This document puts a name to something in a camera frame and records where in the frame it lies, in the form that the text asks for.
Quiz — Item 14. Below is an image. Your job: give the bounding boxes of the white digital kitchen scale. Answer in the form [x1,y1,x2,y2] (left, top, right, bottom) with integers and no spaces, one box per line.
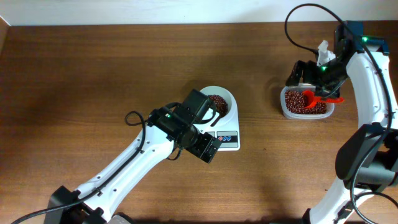
[195,93,241,152]

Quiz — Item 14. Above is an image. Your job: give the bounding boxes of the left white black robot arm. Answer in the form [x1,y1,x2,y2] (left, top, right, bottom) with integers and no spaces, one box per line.
[44,90,221,223]

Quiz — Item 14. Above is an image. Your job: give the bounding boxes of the clear plastic bean container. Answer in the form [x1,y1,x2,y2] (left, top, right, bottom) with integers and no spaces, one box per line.
[280,83,335,120]

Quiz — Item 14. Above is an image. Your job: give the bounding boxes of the white round bowl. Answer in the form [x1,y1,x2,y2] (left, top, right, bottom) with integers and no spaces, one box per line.
[200,86,238,126]

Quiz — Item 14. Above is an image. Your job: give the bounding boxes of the orange measuring scoop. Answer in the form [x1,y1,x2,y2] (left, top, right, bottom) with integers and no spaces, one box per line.
[302,90,345,109]

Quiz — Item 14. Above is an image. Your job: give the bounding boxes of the red beans in bowl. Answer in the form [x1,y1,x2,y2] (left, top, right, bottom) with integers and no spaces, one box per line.
[209,95,228,116]

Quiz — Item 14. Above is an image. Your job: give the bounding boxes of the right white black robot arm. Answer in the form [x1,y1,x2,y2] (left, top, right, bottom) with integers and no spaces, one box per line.
[285,21,397,223]

